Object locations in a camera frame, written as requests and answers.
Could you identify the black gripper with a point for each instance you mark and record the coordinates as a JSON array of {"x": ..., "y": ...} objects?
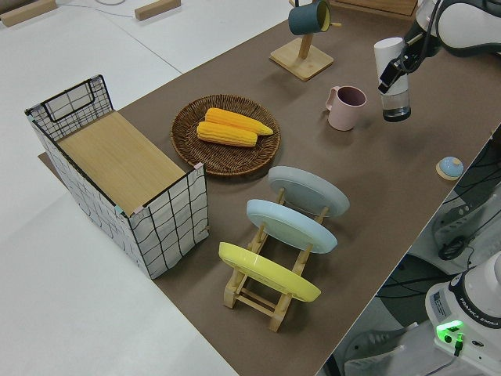
[{"x": 414, "y": 49}]

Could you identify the wooden basket lid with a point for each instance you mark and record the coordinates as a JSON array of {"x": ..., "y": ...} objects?
[{"x": 117, "y": 160}]

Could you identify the brown table mat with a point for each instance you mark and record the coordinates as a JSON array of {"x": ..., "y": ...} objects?
[{"x": 383, "y": 176}]

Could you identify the round wicker tray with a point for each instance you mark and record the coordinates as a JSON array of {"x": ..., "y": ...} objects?
[{"x": 235, "y": 160}]

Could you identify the yellow corn cob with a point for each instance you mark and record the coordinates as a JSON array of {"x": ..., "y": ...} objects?
[
  {"x": 227, "y": 135},
  {"x": 238, "y": 119}
]

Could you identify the wooden cabinet box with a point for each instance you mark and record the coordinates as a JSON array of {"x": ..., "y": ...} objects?
[{"x": 375, "y": 6}]

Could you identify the dark blue mug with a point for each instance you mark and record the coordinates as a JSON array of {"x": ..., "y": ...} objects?
[{"x": 305, "y": 19}]

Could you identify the white water bottle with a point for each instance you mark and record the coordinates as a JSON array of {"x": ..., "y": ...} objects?
[{"x": 395, "y": 105}]

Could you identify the grey plate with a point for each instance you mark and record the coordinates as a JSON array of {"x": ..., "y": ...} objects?
[{"x": 309, "y": 188}]

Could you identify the wooden plate rack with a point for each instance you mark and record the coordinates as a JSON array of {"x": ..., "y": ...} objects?
[{"x": 231, "y": 293}]

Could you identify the light blue call bell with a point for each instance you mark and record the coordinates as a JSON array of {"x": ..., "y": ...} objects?
[{"x": 450, "y": 166}]

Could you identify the pink cup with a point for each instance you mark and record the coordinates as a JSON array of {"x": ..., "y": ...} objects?
[{"x": 344, "y": 117}]

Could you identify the black power adapter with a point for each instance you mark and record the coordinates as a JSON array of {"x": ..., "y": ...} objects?
[{"x": 454, "y": 250}]

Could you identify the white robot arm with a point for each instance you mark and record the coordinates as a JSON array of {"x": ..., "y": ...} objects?
[{"x": 466, "y": 19}]

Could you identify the wooden block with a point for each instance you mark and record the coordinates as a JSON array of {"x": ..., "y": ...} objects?
[
  {"x": 156, "y": 9},
  {"x": 23, "y": 13}
]

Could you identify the light blue plate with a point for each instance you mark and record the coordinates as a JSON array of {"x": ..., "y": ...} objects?
[{"x": 289, "y": 223}]

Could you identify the yellow plate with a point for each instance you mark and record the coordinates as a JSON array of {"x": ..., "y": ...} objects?
[{"x": 266, "y": 270}]

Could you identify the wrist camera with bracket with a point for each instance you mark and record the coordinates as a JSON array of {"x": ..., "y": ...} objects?
[{"x": 386, "y": 76}]

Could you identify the wooden stand base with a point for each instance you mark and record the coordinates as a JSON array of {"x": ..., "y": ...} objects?
[{"x": 301, "y": 64}]

